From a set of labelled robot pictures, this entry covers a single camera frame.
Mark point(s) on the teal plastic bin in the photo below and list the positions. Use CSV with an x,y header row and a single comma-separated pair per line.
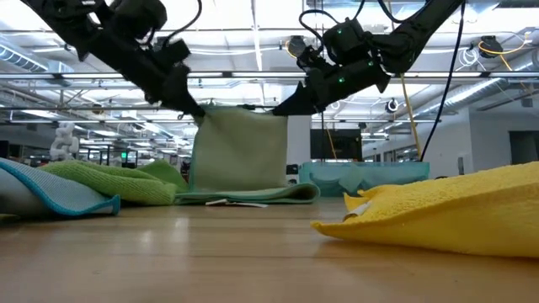
x,y
396,177

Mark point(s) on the pale green teal-edged towel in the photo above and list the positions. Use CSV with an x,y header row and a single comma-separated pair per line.
x,y
240,151

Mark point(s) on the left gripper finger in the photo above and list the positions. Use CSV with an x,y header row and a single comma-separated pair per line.
x,y
183,97

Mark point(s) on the black standing panel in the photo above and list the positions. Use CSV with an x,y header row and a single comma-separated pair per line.
x,y
341,145

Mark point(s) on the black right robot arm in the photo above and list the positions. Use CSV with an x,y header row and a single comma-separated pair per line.
x,y
417,29

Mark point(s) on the white robot figure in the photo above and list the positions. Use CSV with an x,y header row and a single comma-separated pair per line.
x,y
65,143

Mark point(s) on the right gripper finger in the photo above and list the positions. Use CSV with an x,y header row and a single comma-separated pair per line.
x,y
299,103

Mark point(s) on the light blue microfiber towel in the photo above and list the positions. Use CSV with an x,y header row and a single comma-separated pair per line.
x,y
46,189

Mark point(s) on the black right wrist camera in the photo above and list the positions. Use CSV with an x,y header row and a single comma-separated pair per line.
x,y
347,40

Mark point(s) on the long horizontal light bar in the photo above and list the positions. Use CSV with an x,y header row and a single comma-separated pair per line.
x,y
252,75

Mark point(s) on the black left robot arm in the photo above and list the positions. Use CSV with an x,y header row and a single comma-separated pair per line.
x,y
63,17

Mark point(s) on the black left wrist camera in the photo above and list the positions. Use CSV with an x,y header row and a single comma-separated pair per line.
x,y
139,17

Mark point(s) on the bright green microfiber towel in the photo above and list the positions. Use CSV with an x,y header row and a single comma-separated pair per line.
x,y
109,181

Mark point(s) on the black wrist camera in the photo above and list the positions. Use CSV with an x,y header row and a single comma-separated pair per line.
x,y
347,40
139,17

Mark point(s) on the yellow microfiber towel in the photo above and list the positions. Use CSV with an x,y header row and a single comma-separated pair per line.
x,y
442,214

